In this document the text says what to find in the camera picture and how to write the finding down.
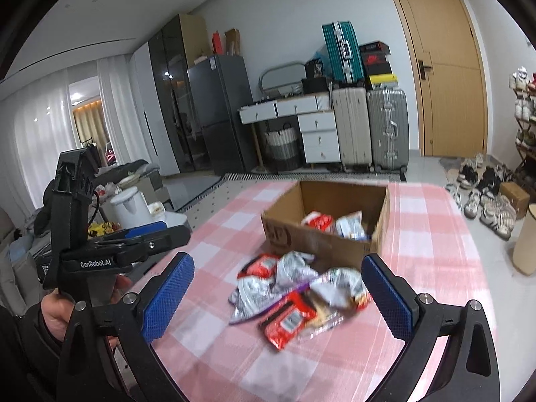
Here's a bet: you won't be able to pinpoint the silver suitcase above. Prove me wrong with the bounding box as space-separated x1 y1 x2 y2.
366 88 410 174

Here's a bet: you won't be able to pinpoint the person's left forearm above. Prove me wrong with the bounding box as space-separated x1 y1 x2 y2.
0 301 63 402

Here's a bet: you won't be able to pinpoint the arched mirror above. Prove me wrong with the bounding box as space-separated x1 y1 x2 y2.
257 62 308 97

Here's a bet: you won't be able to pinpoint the small closed cardboard box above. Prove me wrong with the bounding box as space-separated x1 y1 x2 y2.
498 182 532 220

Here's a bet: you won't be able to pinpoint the yellow snack bag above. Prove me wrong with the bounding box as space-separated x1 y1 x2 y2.
88 220 122 237

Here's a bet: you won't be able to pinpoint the red white snack packet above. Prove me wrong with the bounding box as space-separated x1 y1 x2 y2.
300 211 336 232

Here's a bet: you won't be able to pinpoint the long red brown snack packet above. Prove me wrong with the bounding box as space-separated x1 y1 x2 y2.
260 292 318 351

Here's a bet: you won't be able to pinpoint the brown paper bag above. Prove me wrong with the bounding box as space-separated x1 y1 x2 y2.
224 28 241 56

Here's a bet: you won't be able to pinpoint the silver labelled snack packet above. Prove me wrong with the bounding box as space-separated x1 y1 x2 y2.
228 278 289 325

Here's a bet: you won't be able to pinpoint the white drawer dresser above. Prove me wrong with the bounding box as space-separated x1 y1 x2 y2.
238 92 341 164

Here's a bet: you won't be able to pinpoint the person's left hand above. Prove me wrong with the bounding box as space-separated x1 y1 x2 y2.
41 274 132 340

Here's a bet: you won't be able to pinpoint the black printed bag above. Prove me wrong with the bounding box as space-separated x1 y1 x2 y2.
304 59 327 80

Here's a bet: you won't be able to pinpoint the black storage box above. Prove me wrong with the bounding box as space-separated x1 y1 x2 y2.
301 77 331 95

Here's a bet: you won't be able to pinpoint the dark glass cabinet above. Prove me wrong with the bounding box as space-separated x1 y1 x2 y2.
147 13 210 177

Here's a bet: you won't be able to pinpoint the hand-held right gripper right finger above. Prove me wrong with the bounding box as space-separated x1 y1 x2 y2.
361 253 499 402

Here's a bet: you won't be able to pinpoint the clear cracker packet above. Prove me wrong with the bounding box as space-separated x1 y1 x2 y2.
308 297 348 338

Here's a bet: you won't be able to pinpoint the teal suitcase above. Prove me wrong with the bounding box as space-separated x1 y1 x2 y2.
322 21 365 84

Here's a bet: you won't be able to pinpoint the snack packets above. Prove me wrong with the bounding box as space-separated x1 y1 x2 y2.
335 210 366 240

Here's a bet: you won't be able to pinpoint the wooden door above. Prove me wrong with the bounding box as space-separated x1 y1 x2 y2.
383 0 490 160

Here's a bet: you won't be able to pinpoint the small red brown snack packet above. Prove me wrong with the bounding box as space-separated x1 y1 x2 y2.
237 255 280 280

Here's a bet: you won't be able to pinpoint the dark grey sofa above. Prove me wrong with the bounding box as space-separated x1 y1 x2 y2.
94 159 162 193

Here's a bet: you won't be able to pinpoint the wooden shoe rack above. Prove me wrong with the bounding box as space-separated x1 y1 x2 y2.
513 92 536 177

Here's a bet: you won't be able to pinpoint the white thermal jug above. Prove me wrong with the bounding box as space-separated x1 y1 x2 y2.
110 186 153 229

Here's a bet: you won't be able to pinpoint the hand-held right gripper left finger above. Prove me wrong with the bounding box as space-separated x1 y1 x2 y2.
56 252 195 402

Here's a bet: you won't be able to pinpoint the cream trash bin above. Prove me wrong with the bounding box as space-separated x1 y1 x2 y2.
512 203 536 277

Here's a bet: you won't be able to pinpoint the grey refrigerator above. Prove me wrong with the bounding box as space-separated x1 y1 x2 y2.
186 54 258 177

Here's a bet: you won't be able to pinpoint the white sheer curtain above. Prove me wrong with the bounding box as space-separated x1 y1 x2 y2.
12 56 139 218

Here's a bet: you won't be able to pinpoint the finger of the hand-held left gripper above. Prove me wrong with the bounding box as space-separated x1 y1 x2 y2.
88 220 168 244
90 225 192 266

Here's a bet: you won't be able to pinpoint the woven laundry basket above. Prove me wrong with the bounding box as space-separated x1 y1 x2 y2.
262 126 302 172

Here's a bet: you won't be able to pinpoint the grey door mat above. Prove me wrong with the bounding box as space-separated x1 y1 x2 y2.
439 156 503 182

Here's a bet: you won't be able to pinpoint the pile of sneakers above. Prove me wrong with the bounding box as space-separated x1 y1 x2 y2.
444 153 520 241

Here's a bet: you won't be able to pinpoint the beige suitcase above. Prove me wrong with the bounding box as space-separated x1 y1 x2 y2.
331 86 373 172

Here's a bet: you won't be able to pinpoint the pink checked tablecloth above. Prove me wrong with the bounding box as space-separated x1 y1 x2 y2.
148 178 536 402

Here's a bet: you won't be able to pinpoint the shelved shoes group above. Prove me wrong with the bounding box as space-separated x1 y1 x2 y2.
509 66 536 151

